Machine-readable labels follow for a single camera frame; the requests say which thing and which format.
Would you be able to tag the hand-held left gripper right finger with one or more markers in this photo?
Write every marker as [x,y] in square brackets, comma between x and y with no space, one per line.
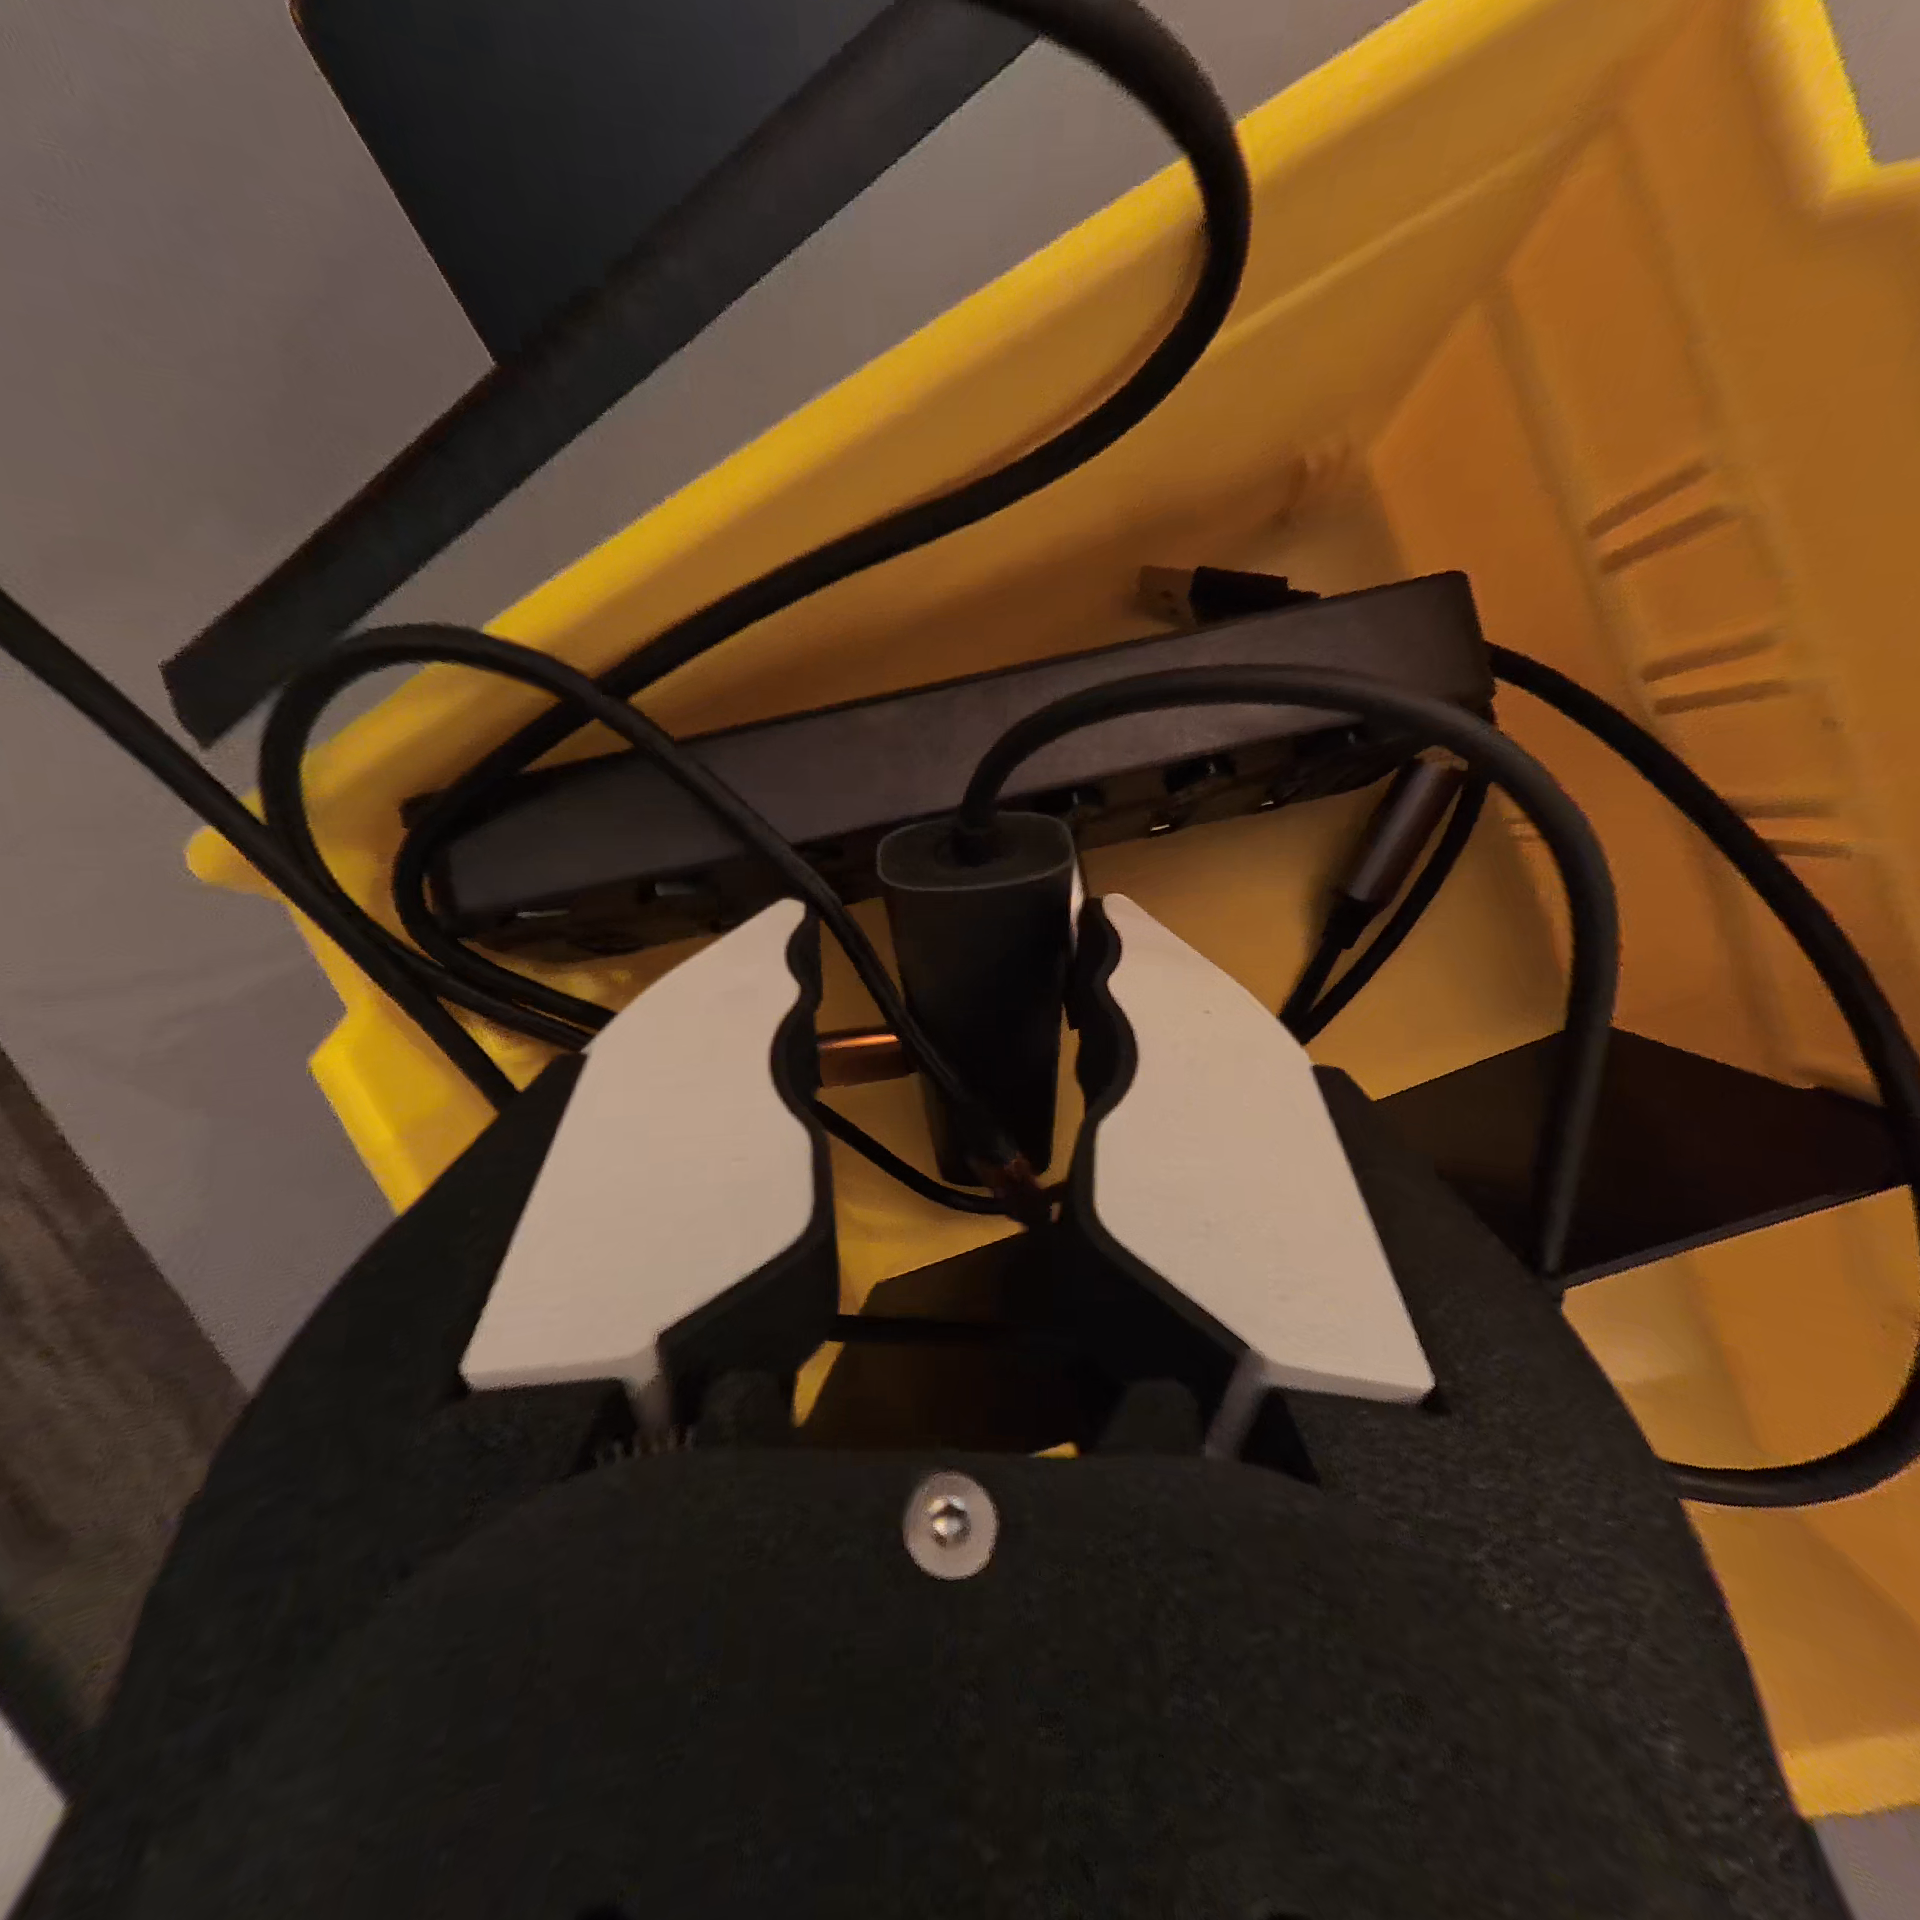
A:
[1243,1200]

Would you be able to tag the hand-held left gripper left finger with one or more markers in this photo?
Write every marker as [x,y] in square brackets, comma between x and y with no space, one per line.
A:
[661,1200]

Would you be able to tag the slim grey usb hub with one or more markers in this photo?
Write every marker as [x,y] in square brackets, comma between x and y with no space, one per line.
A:
[983,991]

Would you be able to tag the long black usb hub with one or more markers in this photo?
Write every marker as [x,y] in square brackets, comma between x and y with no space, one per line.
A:
[901,751]

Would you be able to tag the yellow plastic bin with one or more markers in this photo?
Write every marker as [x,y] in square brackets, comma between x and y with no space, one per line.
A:
[1501,375]

